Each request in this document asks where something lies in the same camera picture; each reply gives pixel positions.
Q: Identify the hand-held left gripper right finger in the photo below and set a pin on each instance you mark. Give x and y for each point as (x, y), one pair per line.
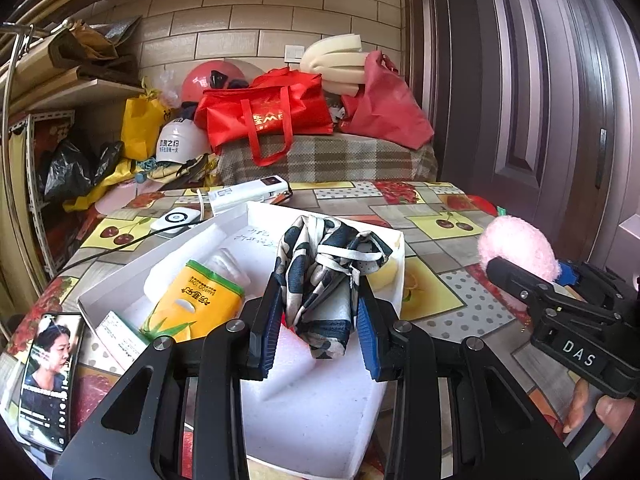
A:
(367, 335)

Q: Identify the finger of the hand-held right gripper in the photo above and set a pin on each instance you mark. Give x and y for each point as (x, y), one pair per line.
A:
(505, 272)
(600, 285)

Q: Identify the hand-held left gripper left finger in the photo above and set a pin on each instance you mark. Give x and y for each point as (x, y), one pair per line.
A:
(262, 332)

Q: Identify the pink plush ball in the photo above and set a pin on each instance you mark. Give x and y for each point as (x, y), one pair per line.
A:
(515, 245)

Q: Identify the yellow tissue pack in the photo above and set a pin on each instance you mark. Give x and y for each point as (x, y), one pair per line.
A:
(195, 300)

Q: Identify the black and white scarf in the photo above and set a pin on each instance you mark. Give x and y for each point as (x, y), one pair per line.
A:
(320, 270)

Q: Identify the white shallow cardboard box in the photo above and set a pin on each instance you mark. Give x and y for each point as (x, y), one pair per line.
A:
(250, 240)

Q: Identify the person's right hand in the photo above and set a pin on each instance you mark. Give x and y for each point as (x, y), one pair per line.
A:
(615, 412)

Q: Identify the fruit print tablecloth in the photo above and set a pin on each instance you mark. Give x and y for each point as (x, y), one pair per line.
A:
(450, 300)

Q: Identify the white power bank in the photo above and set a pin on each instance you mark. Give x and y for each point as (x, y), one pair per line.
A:
(245, 194)

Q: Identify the small white green carton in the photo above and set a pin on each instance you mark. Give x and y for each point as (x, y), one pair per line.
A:
(120, 340)

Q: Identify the white oval charger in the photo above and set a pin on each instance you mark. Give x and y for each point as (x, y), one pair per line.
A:
(175, 219)

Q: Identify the plaid bench cover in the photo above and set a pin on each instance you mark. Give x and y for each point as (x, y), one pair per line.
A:
(350, 160)

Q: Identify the brown panelled door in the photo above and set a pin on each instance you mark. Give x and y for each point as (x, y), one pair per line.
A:
(525, 85)

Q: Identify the dark red fabric bag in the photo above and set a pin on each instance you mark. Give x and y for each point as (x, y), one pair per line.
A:
(390, 105)

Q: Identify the white helmet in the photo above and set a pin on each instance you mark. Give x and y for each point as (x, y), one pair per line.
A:
(180, 140)

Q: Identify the yellow plastic sheet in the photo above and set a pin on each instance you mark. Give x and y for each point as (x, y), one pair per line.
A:
(100, 187)

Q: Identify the black smartphone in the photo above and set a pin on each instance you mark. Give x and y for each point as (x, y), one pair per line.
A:
(47, 385)

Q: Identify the red shopping bag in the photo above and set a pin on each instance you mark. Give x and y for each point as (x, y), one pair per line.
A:
(270, 110)

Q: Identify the yellow plastic bag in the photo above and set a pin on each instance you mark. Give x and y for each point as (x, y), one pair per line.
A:
(140, 125)

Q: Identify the black plastic bag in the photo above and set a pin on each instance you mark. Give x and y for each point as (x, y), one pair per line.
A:
(70, 165)

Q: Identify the pink helmet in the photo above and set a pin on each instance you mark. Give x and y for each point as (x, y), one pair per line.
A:
(205, 82)

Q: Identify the cream folded bag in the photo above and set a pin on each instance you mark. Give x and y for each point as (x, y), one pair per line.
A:
(335, 60)

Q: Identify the metal storage shelf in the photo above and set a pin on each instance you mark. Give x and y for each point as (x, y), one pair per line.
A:
(50, 95)

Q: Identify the brown paper bag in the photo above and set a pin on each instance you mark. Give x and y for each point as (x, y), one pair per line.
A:
(90, 50)

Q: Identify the white wall switch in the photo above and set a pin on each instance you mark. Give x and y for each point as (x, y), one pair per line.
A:
(295, 53)

